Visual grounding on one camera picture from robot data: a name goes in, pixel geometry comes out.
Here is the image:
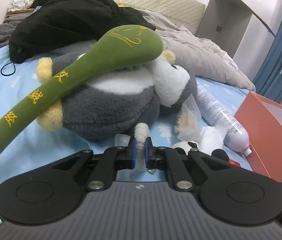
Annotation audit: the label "white crumpled clothes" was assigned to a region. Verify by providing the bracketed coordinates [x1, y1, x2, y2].
[8, 0, 38, 12]

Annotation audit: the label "clear plastic bag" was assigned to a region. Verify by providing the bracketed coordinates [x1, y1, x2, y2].
[175, 102, 203, 143]

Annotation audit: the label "grey penguin plush toy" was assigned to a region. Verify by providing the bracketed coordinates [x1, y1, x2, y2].
[36, 50, 199, 140]

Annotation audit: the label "grey built-in cabinet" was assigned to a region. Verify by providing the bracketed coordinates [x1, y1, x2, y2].
[196, 0, 282, 61]

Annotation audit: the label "white plush keychain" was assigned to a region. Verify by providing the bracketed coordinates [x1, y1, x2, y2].
[133, 122, 157, 174]

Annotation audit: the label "black jacket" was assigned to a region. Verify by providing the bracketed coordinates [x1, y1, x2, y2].
[8, 0, 156, 77]

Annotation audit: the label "orange cardboard box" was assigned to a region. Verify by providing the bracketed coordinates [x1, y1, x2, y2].
[233, 91, 282, 187]

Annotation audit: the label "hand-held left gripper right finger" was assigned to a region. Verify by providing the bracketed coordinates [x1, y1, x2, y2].
[144, 136, 233, 190]

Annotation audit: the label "small panda plush toy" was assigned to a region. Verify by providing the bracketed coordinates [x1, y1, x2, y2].
[172, 140, 229, 162]

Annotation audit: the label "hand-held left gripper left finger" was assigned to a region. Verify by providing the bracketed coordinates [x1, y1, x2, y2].
[48, 137, 138, 192]

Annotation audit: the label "cream quilted headboard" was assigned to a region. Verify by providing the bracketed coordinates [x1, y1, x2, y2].
[56, 0, 206, 34]

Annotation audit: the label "blue bed sheet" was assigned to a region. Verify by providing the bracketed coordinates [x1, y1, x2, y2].
[0, 47, 256, 230]

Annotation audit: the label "light grey duvet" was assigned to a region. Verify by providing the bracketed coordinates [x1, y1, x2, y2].
[138, 9, 256, 92]

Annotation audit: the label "green plush stick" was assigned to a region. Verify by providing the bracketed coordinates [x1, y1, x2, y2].
[0, 24, 164, 177]

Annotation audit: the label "white tube bottle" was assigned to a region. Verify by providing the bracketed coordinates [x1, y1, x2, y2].
[196, 82, 253, 157]

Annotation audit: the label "blue curtain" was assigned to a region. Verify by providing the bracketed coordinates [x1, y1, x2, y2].
[252, 0, 282, 105]

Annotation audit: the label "brown cardboard box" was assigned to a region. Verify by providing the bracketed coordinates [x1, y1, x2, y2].
[6, 8, 34, 16]

